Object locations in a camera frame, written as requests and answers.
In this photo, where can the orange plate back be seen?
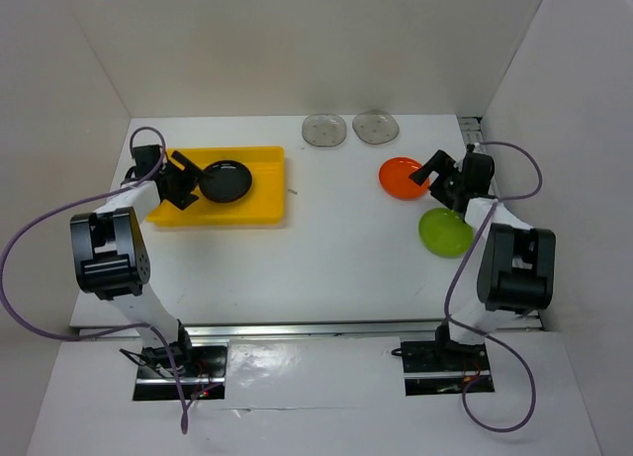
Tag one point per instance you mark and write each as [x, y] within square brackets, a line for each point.
[394, 178]

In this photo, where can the clear glass plate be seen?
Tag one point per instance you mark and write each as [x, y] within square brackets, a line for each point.
[376, 127]
[324, 130]

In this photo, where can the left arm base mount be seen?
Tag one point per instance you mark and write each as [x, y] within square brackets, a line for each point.
[204, 378]

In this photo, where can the clear glass plate right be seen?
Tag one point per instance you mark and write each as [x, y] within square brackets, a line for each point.
[376, 127]

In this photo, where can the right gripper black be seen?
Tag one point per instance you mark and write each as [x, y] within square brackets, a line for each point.
[443, 164]

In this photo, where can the clear glass plate left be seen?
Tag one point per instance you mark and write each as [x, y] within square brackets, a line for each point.
[324, 130]

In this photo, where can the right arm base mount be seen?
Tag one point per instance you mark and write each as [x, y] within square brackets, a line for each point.
[430, 370]

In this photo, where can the aluminium rail right side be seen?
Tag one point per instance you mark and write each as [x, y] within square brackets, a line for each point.
[479, 139]

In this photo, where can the yellow plastic bin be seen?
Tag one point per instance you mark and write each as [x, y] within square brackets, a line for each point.
[262, 205]

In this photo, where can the aluminium rail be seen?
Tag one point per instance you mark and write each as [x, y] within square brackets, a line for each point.
[313, 329]
[479, 139]

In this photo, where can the black plate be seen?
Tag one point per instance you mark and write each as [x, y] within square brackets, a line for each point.
[225, 181]

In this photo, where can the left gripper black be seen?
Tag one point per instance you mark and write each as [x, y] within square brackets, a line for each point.
[183, 198]

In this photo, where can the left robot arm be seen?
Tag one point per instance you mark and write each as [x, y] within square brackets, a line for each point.
[111, 260]

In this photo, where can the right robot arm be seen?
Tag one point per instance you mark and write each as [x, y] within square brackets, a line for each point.
[447, 335]

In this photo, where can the green plate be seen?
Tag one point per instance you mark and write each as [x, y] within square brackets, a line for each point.
[444, 233]

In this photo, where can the aluminium rail front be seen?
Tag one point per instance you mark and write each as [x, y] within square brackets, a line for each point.
[313, 329]

